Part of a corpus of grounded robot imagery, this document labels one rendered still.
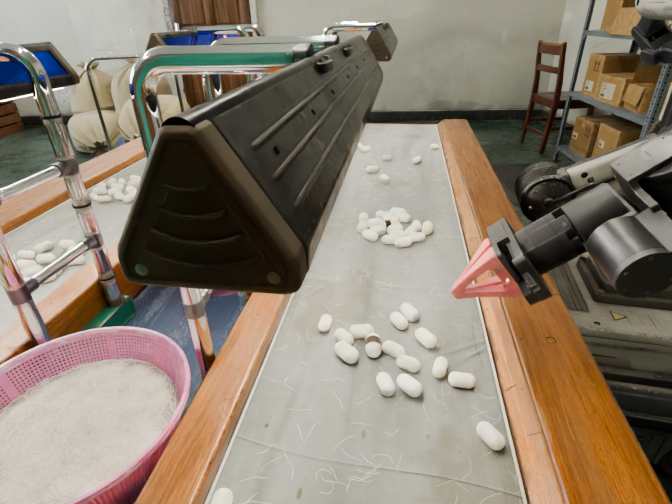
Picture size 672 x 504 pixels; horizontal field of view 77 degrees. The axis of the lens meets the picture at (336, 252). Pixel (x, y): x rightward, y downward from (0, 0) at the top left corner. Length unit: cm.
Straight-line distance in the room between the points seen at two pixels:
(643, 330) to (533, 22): 462
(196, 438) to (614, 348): 100
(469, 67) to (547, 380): 499
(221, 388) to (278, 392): 7
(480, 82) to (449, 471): 516
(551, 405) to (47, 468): 55
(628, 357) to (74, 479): 114
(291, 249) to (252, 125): 6
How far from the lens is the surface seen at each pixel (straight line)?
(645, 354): 127
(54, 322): 75
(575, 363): 60
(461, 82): 542
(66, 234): 108
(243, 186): 16
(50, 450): 59
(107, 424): 59
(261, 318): 62
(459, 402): 55
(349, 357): 56
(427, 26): 531
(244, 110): 20
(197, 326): 54
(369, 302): 68
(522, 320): 65
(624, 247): 47
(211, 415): 51
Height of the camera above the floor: 114
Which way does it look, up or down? 29 degrees down
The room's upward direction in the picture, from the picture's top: 2 degrees counter-clockwise
